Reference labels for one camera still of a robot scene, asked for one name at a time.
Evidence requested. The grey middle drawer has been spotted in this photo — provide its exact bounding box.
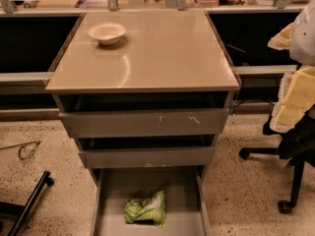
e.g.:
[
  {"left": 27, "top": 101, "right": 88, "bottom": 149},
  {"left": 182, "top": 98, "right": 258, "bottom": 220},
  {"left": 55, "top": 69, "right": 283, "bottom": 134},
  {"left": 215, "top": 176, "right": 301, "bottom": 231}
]
[{"left": 77, "top": 134, "right": 218, "bottom": 168}]

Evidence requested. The black chair base leg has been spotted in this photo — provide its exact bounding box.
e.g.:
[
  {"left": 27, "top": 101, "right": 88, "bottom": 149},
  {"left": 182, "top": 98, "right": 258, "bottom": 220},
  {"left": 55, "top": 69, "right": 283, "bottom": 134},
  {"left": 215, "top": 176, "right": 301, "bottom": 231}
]
[{"left": 0, "top": 171, "right": 54, "bottom": 236}]

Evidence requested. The grey drawer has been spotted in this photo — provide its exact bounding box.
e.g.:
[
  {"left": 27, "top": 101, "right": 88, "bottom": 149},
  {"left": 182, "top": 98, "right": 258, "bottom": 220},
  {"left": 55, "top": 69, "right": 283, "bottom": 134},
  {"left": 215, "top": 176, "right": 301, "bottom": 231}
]
[
  {"left": 90, "top": 166, "right": 211, "bottom": 236},
  {"left": 77, "top": 134, "right": 218, "bottom": 168},
  {"left": 55, "top": 91, "right": 230, "bottom": 139}
]

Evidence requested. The grey drawer cabinet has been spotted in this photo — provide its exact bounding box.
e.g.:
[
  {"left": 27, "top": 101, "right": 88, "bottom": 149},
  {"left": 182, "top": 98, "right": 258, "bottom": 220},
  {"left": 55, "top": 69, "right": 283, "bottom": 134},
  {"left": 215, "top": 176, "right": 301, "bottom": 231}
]
[{"left": 44, "top": 9, "right": 241, "bottom": 182}]

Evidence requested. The thin cable on floor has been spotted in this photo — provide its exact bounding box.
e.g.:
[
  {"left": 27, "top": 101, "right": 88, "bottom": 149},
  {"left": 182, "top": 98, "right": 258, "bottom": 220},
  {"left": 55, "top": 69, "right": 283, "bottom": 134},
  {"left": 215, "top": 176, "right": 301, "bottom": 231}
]
[{"left": 0, "top": 140, "right": 42, "bottom": 160}]

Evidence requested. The black office chair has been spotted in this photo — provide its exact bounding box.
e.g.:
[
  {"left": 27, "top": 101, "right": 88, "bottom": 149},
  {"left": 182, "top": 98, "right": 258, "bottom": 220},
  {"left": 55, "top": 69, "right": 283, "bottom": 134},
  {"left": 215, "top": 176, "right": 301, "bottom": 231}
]
[{"left": 238, "top": 107, "right": 315, "bottom": 213}]

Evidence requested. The white paper bowl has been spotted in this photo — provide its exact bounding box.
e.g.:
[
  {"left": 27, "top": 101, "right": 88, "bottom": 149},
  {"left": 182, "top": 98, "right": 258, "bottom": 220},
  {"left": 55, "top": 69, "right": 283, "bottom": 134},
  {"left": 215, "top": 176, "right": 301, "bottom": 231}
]
[{"left": 88, "top": 22, "right": 126, "bottom": 45}]

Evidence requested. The grey top drawer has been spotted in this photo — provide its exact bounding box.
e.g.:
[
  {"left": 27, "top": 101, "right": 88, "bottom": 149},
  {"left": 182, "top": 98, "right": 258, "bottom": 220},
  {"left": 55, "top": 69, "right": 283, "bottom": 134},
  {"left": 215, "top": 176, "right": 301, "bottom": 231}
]
[{"left": 55, "top": 91, "right": 230, "bottom": 139}]

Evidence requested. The grey bottom drawer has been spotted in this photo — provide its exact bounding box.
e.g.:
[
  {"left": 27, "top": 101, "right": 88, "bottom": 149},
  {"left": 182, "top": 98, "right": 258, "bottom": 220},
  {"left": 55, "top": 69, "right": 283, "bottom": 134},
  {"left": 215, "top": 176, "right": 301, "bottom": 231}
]
[{"left": 90, "top": 166, "right": 211, "bottom": 236}]

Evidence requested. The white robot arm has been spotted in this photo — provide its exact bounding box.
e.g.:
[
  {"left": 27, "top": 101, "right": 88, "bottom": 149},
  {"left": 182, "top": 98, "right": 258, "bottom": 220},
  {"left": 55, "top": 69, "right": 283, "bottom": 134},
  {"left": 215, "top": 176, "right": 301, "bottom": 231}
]
[{"left": 268, "top": 0, "right": 315, "bottom": 133}]

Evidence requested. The green rice chip bag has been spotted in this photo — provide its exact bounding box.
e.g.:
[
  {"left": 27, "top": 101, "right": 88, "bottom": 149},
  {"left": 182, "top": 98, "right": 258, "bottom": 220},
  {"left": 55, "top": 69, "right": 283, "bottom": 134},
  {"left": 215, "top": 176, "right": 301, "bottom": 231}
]
[{"left": 124, "top": 190, "right": 165, "bottom": 228}]

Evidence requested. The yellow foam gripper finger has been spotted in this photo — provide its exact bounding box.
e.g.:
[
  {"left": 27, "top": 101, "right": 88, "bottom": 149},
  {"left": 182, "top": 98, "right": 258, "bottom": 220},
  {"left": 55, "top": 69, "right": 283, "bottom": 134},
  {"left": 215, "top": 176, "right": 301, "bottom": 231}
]
[
  {"left": 268, "top": 24, "right": 293, "bottom": 50},
  {"left": 270, "top": 65, "right": 315, "bottom": 133}
]

